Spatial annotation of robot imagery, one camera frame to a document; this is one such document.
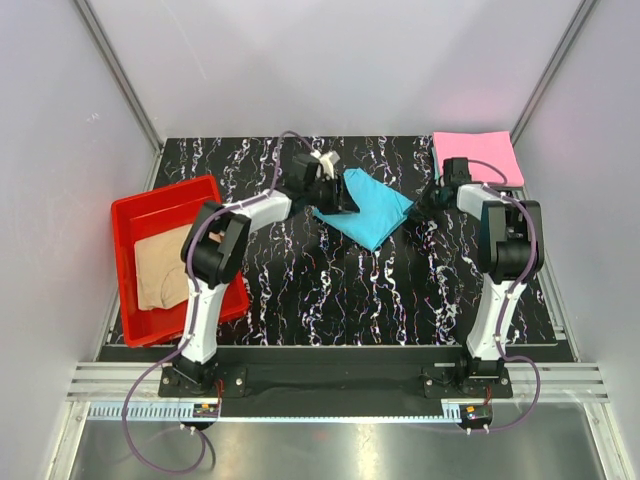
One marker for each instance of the turquoise t shirt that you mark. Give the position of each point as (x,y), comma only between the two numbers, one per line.
(381,211)

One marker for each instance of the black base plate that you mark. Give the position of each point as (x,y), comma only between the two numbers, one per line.
(331,384)

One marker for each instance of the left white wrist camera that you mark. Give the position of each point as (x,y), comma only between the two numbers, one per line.
(323,165)

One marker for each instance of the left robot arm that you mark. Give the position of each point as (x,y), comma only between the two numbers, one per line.
(215,246)

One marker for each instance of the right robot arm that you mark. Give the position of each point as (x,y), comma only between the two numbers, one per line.
(510,253)

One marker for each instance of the red plastic bin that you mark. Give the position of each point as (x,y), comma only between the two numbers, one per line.
(145,215)

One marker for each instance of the aluminium rail frame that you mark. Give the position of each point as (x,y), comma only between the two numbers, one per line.
(340,333)

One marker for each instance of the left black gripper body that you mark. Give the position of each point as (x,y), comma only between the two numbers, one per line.
(323,194)

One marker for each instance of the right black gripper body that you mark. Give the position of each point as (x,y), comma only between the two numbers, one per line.
(430,202)

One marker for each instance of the beige folded t shirt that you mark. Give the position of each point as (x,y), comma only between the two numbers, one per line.
(160,272)

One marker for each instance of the pink folded t shirt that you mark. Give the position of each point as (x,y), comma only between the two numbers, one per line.
(492,157)

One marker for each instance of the teal folded t shirt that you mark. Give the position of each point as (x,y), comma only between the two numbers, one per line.
(438,168)

